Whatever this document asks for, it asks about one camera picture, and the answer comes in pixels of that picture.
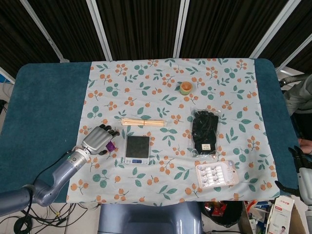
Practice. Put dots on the black gloves in plastic bag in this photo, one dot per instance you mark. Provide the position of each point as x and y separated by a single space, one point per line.
205 132

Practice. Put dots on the black bin with red packets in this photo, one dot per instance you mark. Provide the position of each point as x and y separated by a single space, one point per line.
221 213

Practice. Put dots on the digital kitchen scale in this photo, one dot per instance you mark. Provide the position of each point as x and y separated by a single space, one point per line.
137 149

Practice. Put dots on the pink blister pack of clips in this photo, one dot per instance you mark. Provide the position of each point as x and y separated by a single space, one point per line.
217 175

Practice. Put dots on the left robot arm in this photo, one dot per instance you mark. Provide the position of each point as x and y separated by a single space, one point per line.
48 180

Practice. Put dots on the person in grey jacket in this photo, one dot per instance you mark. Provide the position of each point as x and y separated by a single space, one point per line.
298 97

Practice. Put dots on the purple toy brick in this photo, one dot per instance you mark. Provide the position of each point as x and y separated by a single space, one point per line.
111 146

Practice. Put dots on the teal table cover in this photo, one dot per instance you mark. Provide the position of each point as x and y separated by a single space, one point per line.
41 109

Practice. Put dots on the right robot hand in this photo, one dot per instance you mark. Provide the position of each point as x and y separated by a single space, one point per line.
302 170

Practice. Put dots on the floral tablecloth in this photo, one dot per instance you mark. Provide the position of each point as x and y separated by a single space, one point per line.
170 122

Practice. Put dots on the bundle of wooden sticks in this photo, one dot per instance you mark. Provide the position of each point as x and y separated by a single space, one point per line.
143 122

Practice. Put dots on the small green orange cup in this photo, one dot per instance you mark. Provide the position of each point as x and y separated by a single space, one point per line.
186 87

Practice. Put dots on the white red cardboard box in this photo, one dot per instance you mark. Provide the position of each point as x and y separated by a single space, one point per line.
278 215

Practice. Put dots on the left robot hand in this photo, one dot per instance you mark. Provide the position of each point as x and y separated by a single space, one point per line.
98 141

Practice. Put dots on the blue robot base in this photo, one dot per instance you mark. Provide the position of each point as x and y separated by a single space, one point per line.
150 218

